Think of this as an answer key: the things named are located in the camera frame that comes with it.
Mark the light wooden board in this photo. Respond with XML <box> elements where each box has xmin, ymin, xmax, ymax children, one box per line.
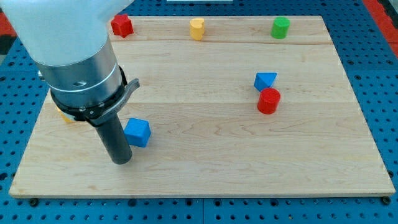
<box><xmin>9</xmin><ymin>16</ymin><xmax>396</xmax><ymax>198</ymax></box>

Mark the red star block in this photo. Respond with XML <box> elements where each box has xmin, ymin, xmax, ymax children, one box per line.
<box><xmin>111</xmin><ymin>14</ymin><xmax>134</xmax><ymax>38</ymax></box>

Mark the red cylinder block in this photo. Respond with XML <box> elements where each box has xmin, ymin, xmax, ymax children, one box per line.
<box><xmin>257</xmin><ymin>88</ymin><xmax>281</xmax><ymax>114</ymax></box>

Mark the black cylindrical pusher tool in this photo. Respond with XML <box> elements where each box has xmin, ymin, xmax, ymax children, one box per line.
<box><xmin>95</xmin><ymin>114</ymin><xmax>132</xmax><ymax>165</ymax></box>

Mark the green cylinder block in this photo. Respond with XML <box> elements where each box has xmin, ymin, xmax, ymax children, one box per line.
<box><xmin>271</xmin><ymin>16</ymin><xmax>290</xmax><ymax>39</ymax></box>

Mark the black clamp ring with lever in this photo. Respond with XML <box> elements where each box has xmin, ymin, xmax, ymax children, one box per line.
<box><xmin>50</xmin><ymin>65</ymin><xmax>141</xmax><ymax>127</ymax></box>

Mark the blue triangular prism block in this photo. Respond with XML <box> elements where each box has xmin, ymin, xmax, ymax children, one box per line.
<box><xmin>254</xmin><ymin>72</ymin><xmax>277</xmax><ymax>92</ymax></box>

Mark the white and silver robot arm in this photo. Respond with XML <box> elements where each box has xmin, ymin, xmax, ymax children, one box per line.
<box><xmin>1</xmin><ymin>0</ymin><xmax>132</xmax><ymax>108</ymax></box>

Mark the yellow heart block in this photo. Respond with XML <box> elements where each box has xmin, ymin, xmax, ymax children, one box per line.
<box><xmin>189</xmin><ymin>17</ymin><xmax>205</xmax><ymax>40</ymax></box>

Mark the blue cube block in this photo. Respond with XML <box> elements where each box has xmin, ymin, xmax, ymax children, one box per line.
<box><xmin>124</xmin><ymin>118</ymin><xmax>151</xmax><ymax>147</ymax></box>

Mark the yellow block behind arm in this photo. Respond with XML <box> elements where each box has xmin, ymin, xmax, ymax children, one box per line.
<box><xmin>56</xmin><ymin>107</ymin><xmax>75</xmax><ymax>123</ymax></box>

